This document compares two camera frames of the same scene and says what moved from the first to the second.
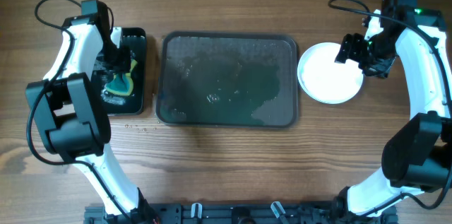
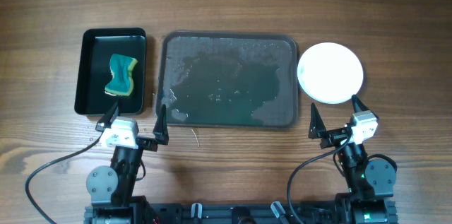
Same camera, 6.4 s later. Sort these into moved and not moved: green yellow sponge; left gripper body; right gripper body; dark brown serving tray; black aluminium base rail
Moved: right gripper body; left gripper body
Not moved: green yellow sponge; dark brown serving tray; black aluminium base rail
